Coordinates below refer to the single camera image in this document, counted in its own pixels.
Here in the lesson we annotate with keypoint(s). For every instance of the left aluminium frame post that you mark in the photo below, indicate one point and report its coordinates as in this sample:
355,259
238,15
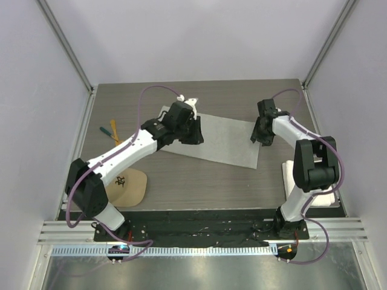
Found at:
64,43

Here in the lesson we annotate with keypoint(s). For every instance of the beige cap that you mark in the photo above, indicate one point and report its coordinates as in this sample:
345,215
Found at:
127,189

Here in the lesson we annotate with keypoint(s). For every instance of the green handled gold utensil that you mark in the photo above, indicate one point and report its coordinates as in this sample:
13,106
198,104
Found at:
107,132

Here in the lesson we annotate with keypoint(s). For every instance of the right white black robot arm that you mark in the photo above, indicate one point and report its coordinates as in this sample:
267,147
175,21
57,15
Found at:
315,167

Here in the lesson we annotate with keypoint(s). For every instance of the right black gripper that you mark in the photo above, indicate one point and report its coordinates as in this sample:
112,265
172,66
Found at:
266,141

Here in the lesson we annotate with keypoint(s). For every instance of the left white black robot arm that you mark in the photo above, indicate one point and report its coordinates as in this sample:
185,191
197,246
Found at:
87,180

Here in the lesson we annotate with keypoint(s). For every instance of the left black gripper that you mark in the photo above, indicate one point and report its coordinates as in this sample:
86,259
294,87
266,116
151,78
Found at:
196,137

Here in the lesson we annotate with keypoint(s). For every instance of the grey cloth napkin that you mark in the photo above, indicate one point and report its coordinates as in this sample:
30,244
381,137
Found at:
226,141

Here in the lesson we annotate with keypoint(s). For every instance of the right aluminium frame post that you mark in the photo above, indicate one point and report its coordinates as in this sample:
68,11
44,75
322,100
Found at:
335,30

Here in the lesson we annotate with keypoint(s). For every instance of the aluminium frame post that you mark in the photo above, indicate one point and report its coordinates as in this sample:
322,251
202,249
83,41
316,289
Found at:
64,43
335,30

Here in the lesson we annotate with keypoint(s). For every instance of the white folded towel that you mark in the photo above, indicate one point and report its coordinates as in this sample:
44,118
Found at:
289,184

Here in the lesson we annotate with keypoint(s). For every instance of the white slotted cable duct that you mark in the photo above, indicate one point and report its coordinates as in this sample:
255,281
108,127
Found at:
118,250

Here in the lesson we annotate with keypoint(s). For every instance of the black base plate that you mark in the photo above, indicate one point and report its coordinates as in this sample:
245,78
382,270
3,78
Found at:
204,217

